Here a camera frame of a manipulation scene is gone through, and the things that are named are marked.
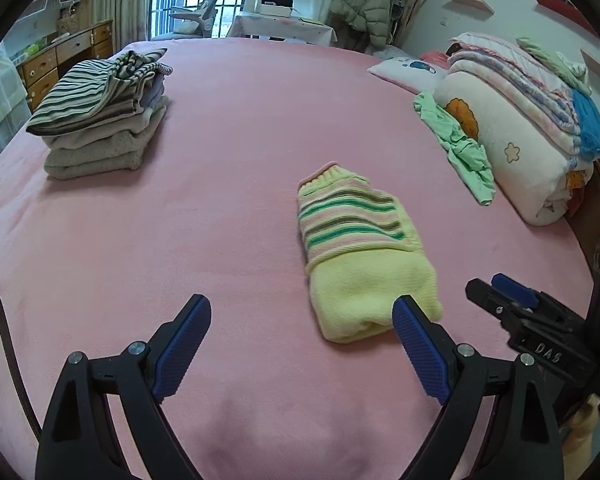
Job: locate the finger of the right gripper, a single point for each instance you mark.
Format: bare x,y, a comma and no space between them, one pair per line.
491,300
522,295

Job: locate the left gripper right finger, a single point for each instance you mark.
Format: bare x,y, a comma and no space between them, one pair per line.
522,437

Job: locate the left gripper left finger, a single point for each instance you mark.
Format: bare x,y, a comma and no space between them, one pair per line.
79,439

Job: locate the yellow striped knit sweater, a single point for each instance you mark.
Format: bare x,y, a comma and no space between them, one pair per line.
362,254

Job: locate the stack of folded beige clothes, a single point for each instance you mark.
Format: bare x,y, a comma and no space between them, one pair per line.
117,143

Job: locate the right hand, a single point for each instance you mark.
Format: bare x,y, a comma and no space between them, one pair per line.
577,446

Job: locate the pink rolled flower quilt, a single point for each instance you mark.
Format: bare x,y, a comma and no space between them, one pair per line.
537,177

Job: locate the green crumpled garment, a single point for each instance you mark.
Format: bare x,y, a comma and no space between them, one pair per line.
465,155

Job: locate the blue folded towel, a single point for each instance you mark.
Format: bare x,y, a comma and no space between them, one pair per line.
589,123

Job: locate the pink bed blanket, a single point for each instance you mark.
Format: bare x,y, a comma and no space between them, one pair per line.
95,263

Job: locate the folded striped pink blankets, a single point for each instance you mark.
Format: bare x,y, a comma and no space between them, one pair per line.
546,99

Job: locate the pink cartoon pillow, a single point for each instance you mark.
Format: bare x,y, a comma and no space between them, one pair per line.
410,74

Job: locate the hanging olive puffer jacket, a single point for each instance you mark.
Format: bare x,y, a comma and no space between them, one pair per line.
373,17

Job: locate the striped folded top garment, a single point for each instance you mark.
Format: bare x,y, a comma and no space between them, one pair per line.
97,92

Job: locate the wooden drawer desk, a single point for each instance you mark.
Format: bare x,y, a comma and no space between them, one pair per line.
43,69

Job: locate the small table with cloth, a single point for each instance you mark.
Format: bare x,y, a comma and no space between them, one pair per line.
256,25

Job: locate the white box on table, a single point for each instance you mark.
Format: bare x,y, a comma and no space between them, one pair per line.
277,8

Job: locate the grey office chair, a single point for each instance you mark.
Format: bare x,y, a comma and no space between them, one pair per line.
196,22

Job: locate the red wall shelf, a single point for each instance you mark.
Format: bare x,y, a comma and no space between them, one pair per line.
567,10

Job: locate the wooden wall shelf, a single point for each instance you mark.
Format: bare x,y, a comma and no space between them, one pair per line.
480,5

